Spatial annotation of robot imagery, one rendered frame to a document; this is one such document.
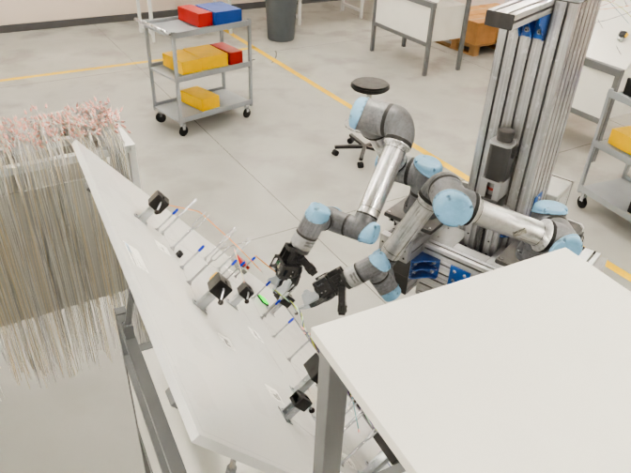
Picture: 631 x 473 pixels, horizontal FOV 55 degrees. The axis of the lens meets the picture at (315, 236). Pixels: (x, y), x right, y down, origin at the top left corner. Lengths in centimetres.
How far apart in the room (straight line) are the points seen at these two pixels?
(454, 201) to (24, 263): 159
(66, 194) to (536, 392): 190
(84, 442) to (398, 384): 253
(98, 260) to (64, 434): 101
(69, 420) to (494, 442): 275
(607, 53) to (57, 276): 500
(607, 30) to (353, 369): 568
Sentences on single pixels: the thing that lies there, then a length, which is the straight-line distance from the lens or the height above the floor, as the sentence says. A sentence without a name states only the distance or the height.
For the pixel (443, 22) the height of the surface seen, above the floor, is 63.
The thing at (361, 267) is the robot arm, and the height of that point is 121.
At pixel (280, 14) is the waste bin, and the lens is 887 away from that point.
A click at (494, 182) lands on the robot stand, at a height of 138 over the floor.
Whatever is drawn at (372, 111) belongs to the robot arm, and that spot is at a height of 168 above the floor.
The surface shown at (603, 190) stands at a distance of 537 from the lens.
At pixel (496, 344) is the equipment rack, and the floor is 185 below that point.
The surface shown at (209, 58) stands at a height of 67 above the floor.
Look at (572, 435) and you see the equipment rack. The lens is 83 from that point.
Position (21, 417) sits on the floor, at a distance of 343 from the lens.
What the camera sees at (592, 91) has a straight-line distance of 617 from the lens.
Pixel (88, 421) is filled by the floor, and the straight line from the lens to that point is 330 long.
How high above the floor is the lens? 244
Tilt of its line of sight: 33 degrees down
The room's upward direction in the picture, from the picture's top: 3 degrees clockwise
